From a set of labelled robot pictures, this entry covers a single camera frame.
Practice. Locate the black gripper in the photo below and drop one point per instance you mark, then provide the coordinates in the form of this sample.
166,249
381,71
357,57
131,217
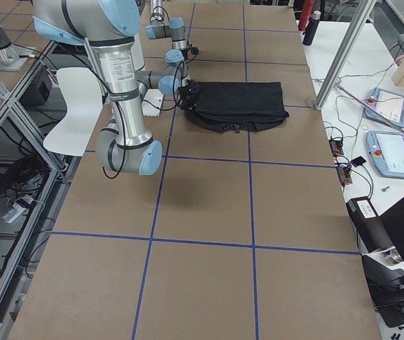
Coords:
189,98

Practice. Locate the black graphic t-shirt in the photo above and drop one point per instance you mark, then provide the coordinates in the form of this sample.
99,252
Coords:
237,106

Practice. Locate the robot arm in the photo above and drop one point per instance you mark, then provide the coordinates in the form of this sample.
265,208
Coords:
109,29
162,26

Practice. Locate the black water bottle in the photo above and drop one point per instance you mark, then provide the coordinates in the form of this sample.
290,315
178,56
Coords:
311,28

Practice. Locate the red bottle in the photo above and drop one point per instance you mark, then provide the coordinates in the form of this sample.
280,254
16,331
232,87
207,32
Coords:
305,14

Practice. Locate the orange connector board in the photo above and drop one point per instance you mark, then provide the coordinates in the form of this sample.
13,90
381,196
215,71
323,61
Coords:
344,174
336,147

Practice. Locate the far blue teach pendant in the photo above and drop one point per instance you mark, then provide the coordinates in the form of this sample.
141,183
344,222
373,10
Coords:
388,104

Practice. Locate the blue teach pendant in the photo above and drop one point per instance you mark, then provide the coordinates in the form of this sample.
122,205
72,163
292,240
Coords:
388,104
387,153

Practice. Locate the near blue teach pendant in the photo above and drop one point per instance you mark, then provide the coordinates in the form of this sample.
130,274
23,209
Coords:
387,153

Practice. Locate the black box white label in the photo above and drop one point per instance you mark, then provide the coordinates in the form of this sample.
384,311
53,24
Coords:
370,233

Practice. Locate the black monitor stand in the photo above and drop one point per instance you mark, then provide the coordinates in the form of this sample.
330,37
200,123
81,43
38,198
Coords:
386,279

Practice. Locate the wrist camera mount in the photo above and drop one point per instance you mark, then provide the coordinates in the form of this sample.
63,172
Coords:
192,50

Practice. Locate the aluminium frame column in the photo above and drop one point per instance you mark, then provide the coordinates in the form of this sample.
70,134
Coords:
345,48

